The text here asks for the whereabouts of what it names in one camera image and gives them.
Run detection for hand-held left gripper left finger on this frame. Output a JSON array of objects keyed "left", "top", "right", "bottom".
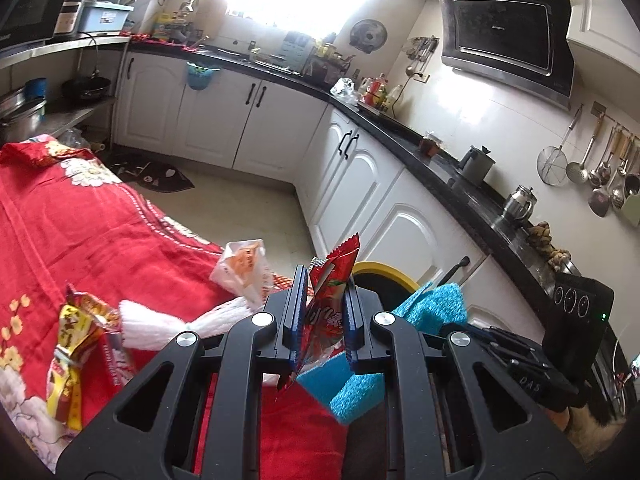
[{"left": 55, "top": 264, "right": 308, "bottom": 480}]

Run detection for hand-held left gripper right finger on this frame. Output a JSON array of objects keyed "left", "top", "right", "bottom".
[{"left": 344, "top": 280, "right": 586, "bottom": 480}]

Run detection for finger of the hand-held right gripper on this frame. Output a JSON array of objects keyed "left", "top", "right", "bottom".
[
  {"left": 467, "top": 325, "right": 547, "bottom": 357},
  {"left": 480, "top": 342, "right": 549, "bottom": 379}
]

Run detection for red snack wrapper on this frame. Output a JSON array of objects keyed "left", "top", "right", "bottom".
[{"left": 276, "top": 232, "right": 362, "bottom": 391}]

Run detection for yellow rimmed trash bin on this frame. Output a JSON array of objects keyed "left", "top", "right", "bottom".
[{"left": 352, "top": 260, "right": 419, "bottom": 295}]

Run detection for teal towel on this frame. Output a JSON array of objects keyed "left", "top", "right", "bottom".
[{"left": 297, "top": 281, "right": 469, "bottom": 427}]

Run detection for white printed plastic bag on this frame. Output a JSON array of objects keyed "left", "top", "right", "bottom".
[{"left": 209, "top": 239, "right": 275, "bottom": 311}]

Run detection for red white snack packet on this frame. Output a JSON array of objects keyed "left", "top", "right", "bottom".
[{"left": 100, "top": 332, "right": 137, "bottom": 387}]

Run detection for yellow brown snack wrapper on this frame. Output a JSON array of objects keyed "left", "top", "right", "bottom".
[{"left": 47, "top": 284, "right": 122, "bottom": 433}]

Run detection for brown lumpy food pile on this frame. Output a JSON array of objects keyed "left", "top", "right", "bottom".
[{"left": 527, "top": 221, "right": 571, "bottom": 268}]

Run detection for hanging steel kitchen utensils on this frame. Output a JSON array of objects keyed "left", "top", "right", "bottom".
[{"left": 587, "top": 122, "right": 640, "bottom": 226}]

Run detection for stainless steel kettle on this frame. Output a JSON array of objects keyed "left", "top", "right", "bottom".
[{"left": 501, "top": 185, "right": 536, "bottom": 223}]

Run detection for steel ladle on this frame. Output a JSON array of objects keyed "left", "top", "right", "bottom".
[{"left": 566, "top": 115, "right": 598, "bottom": 183}]

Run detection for grey kettle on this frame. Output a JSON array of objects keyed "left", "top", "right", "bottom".
[{"left": 457, "top": 145, "right": 496, "bottom": 186}]

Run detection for black stone countertop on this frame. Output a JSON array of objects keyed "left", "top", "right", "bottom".
[{"left": 130, "top": 42, "right": 601, "bottom": 321}]

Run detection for white kitchen cabinets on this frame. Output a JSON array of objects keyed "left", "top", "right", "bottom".
[{"left": 114, "top": 50, "right": 546, "bottom": 341}]

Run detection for clear plastic bag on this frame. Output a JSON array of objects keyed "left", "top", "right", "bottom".
[{"left": 331, "top": 78, "right": 360, "bottom": 103}]

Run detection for red floral blanket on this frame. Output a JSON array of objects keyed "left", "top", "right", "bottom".
[{"left": 0, "top": 135, "right": 351, "bottom": 480}]

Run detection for red sauce bottle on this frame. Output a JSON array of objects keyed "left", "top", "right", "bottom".
[{"left": 365, "top": 74, "right": 391, "bottom": 108}]

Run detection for dark seasoning rack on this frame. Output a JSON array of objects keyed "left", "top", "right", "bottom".
[{"left": 305, "top": 42, "right": 351, "bottom": 86}]

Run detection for blue hanging basket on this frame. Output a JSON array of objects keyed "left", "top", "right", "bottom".
[{"left": 186, "top": 60, "right": 221, "bottom": 91}]

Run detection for teal desktop drawer organizer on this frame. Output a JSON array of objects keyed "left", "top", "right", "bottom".
[{"left": 282, "top": 30, "right": 316, "bottom": 68}]

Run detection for black range hood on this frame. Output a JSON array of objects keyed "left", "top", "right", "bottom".
[{"left": 432, "top": 0, "right": 576, "bottom": 111}]

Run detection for stainless steel shelf rack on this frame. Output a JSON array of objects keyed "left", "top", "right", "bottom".
[{"left": 0, "top": 34, "right": 133, "bottom": 148}]

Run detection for white upper cabinet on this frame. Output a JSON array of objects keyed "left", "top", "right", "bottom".
[{"left": 566, "top": 0, "right": 640, "bottom": 81}]

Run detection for red cloth strip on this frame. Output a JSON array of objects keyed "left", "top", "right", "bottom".
[{"left": 131, "top": 34, "right": 201, "bottom": 53}]

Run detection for black wok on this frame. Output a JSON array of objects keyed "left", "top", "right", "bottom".
[{"left": 61, "top": 76, "right": 112, "bottom": 101}]

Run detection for colourful sink caddy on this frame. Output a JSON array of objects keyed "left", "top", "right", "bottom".
[{"left": 152, "top": 12, "right": 188, "bottom": 41}]

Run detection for steel pot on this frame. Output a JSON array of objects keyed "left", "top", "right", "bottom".
[{"left": 0, "top": 87, "right": 48, "bottom": 143}]

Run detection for blue grey plastic box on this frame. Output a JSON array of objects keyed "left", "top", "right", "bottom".
[{"left": 80, "top": 0, "right": 136, "bottom": 36}]

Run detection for black microwave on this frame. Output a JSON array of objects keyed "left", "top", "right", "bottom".
[{"left": 0, "top": 0, "right": 76, "bottom": 48}]

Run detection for wire mesh skimmer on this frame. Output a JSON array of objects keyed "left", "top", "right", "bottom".
[{"left": 537, "top": 105, "right": 585, "bottom": 186}]

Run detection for wall rack kitchen tools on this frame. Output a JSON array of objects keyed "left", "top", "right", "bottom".
[{"left": 405, "top": 36, "right": 440, "bottom": 76}]

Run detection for grey wall fan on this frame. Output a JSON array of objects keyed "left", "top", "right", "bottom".
[{"left": 349, "top": 19, "right": 388, "bottom": 55}]

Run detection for black power cable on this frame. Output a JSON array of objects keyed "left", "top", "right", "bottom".
[{"left": 77, "top": 32, "right": 101, "bottom": 78}]

